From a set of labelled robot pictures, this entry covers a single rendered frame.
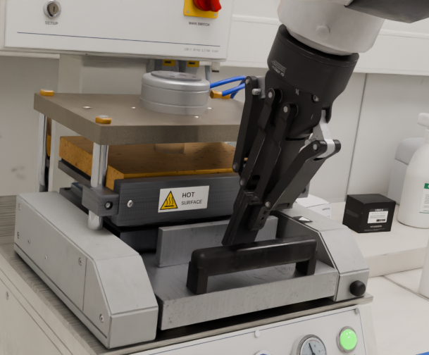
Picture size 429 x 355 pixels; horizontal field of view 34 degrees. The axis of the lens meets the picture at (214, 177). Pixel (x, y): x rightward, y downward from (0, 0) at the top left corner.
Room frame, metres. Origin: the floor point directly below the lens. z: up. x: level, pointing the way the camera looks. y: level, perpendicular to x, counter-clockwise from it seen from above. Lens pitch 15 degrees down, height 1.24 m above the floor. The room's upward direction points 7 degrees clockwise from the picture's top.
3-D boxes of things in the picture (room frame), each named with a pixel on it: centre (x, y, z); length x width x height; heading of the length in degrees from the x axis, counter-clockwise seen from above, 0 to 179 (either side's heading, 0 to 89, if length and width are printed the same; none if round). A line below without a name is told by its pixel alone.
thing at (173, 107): (0.84, 0.06, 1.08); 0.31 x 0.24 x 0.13; 126
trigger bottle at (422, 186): (1.52, -0.47, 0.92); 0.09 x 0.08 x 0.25; 43
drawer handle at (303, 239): (0.66, -0.05, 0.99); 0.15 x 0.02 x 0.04; 126
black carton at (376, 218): (1.44, -0.34, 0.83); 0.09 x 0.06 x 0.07; 118
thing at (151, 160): (0.81, 0.05, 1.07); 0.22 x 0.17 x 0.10; 126
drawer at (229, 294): (0.77, 0.03, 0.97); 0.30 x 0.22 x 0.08; 36
